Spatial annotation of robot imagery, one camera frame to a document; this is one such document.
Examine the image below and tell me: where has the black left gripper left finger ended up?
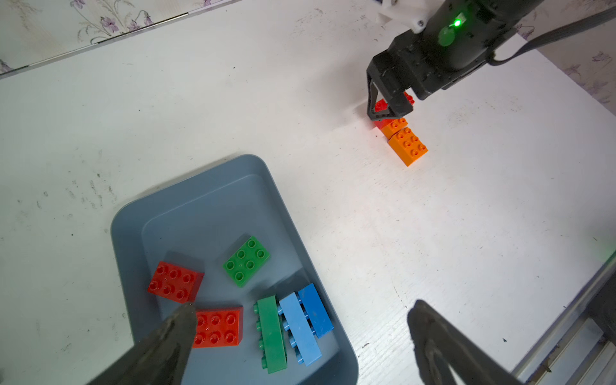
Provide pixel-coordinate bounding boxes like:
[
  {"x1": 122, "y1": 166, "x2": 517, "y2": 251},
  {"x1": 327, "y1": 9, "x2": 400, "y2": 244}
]
[{"x1": 90, "y1": 303, "x2": 197, "y2": 384}]

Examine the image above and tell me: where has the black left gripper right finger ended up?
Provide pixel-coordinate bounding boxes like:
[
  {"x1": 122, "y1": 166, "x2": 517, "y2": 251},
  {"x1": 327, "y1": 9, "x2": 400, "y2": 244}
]
[{"x1": 407, "y1": 300, "x2": 520, "y2": 384}]

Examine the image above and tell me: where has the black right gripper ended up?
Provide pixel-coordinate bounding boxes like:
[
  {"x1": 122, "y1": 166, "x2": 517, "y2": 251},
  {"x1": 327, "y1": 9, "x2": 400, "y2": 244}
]
[{"x1": 367, "y1": 1, "x2": 529, "y2": 120}]

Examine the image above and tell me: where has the red lego brick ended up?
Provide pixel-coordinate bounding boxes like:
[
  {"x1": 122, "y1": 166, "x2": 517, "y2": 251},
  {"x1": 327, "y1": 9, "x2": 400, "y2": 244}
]
[
  {"x1": 148, "y1": 261, "x2": 204, "y2": 304},
  {"x1": 375, "y1": 92, "x2": 415, "y2": 129},
  {"x1": 192, "y1": 306, "x2": 244, "y2": 349}
]

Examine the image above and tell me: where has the orange lego brick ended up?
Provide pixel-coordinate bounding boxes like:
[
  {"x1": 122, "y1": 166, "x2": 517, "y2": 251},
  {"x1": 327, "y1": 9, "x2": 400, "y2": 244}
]
[
  {"x1": 380, "y1": 118, "x2": 407, "y2": 140},
  {"x1": 388, "y1": 128, "x2": 428, "y2": 167}
]

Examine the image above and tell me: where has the long dark green lego brick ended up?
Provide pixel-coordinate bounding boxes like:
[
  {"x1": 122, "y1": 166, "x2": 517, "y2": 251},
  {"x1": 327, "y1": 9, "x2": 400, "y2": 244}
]
[{"x1": 253, "y1": 296, "x2": 287, "y2": 374}]

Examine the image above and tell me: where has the light blue lego brick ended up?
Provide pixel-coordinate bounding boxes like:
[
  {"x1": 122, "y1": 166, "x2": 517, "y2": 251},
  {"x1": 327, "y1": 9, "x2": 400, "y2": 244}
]
[{"x1": 278, "y1": 293, "x2": 322, "y2": 367}]

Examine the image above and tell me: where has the blue plastic tray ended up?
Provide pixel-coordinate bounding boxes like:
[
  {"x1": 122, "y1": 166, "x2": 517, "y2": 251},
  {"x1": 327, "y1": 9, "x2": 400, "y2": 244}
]
[{"x1": 111, "y1": 155, "x2": 359, "y2": 384}]

